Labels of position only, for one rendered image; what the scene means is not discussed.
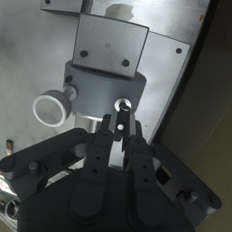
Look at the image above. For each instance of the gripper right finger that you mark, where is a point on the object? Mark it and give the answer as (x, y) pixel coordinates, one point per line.
(181, 172)

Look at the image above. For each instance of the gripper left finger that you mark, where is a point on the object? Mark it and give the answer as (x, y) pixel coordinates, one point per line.
(54, 150)

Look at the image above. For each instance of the black hex key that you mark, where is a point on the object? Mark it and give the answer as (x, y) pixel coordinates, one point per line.
(123, 117)

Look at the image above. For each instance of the silver knurled collar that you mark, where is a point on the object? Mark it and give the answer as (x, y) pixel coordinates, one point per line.
(54, 101)

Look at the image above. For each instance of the grey round boring head body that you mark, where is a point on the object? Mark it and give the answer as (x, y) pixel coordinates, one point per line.
(105, 88)

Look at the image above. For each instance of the silver gib screw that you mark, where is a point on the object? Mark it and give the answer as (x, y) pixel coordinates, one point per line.
(118, 101)

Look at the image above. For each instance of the small brown block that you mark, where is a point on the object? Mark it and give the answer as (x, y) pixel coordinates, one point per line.
(9, 145)

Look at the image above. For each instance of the white printed card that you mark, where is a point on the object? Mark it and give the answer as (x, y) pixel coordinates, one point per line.
(4, 184)

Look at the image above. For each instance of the green box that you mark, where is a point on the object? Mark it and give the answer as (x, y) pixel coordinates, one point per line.
(6, 198)

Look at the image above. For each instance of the black hex socket screw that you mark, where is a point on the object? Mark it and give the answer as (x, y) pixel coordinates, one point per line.
(69, 79)

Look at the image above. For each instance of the grey speckled slide block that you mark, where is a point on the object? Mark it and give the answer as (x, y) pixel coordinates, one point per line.
(108, 41)

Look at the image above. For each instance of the grey metal block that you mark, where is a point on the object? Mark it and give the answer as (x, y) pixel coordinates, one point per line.
(61, 6)

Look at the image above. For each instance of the small orange tag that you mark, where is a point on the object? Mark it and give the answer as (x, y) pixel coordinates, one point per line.
(201, 17)

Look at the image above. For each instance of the light grey base plate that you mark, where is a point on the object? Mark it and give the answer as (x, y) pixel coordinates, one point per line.
(163, 76)

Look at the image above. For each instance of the dark grey post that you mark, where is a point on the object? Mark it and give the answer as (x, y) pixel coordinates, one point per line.
(86, 6)

